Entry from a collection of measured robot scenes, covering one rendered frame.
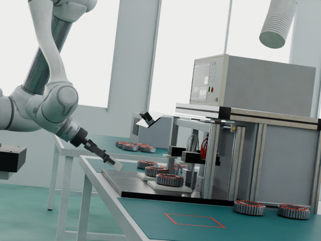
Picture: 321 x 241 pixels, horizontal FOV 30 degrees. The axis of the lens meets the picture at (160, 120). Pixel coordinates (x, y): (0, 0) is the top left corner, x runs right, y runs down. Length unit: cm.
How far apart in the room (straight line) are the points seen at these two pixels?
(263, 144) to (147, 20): 507
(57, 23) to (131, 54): 457
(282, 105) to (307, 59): 543
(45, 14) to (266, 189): 109
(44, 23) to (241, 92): 82
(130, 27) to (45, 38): 485
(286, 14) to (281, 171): 162
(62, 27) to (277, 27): 152
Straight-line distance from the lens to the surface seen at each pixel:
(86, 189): 351
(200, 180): 242
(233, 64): 234
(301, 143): 235
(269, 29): 366
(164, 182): 236
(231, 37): 746
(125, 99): 712
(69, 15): 258
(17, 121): 275
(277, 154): 231
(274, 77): 240
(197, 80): 264
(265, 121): 227
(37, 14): 244
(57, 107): 212
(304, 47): 782
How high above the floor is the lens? 109
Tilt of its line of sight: 1 degrees down
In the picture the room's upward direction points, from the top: 7 degrees clockwise
